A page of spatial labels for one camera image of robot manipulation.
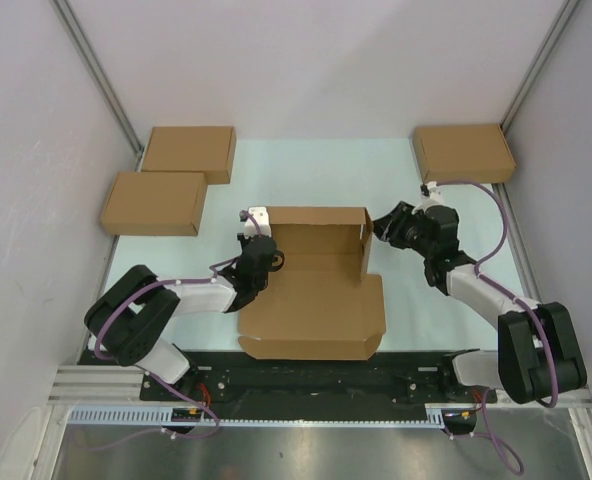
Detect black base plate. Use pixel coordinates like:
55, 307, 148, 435
78, 349, 507, 404

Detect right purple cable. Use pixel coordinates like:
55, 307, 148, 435
428, 179, 562, 476

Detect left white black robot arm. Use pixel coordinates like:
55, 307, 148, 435
84, 235, 285, 400

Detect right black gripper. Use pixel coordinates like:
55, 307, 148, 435
367, 201, 434, 258

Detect right aluminium corner post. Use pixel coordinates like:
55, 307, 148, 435
500, 0, 585, 135

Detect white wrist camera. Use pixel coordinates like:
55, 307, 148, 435
239, 206, 272, 238
416, 181, 446, 212

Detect aluminium corner post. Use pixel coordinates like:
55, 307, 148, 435
500, 0, 585, 135
49, 0, 144, 157

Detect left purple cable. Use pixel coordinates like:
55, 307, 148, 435
83, 210, 265, 454

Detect white slotted cable duct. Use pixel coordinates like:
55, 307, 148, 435
68, 405, 445, 429

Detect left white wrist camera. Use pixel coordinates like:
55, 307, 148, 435
239, 206, 272, 238

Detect cardboard box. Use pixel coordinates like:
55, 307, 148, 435
238, 206, 386, 361
100, 172, 207, 236
141, 126, 237, 185
412, 124, 516, 184

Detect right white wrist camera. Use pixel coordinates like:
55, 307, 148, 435
416, 181, 446, 212

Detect left aluminium corner post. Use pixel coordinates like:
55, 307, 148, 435
49, 0, 144, 157

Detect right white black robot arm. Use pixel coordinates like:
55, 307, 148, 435
373, 202, 587, 406

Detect purple cable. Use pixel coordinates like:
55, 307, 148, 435
83, 210, 265, 454
428, 179, 562, 476

